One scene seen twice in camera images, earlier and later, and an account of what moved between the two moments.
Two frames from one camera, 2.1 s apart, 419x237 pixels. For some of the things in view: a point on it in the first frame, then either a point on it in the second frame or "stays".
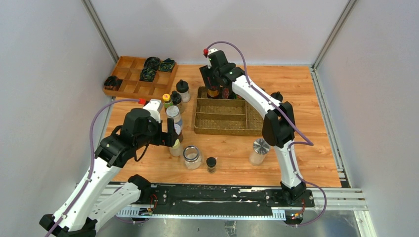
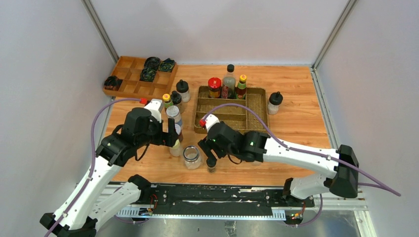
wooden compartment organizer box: [140, 77] stays
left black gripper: [167, 138] stays
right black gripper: [207, 72] → [206, 144]
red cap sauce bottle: [213, 93] stays
